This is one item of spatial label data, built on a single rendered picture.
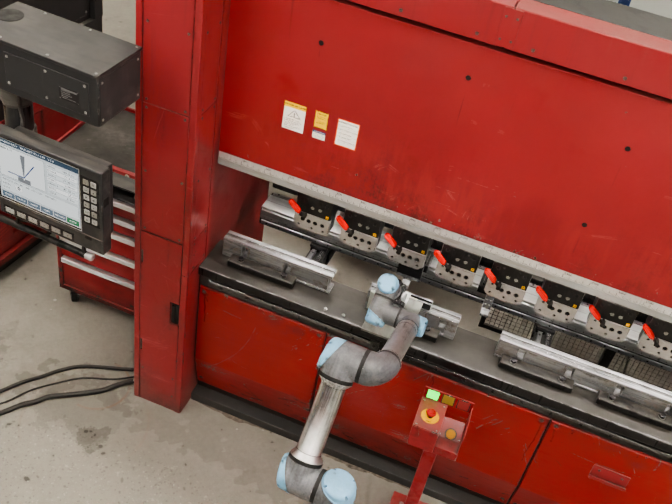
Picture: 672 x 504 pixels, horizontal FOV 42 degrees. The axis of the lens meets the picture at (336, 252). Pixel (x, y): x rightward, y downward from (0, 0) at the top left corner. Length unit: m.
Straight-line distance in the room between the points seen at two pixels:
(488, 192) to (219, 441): 1.83
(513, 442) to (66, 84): 2.24
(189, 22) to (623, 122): 1.45
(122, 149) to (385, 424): 1.75
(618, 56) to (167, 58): 1.48
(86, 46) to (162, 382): 1.80
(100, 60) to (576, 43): 1.48
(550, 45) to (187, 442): 2.44
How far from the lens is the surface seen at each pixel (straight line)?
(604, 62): 2.83
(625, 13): 2.99
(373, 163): 3.20
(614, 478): 3.79
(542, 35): 2.82
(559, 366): 3.58
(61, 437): 4.22
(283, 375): 3.91
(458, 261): 3.33
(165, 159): 3.32
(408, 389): 3.69
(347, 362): 2.78
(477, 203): 3.16
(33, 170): 3.16
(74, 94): 2.89
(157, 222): 3.52
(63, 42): 2.98
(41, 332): 4.66
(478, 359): 3.56
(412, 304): 3.51
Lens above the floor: 3.34
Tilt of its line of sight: 40 degrees down
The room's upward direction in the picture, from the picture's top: 11 degrees clockwise
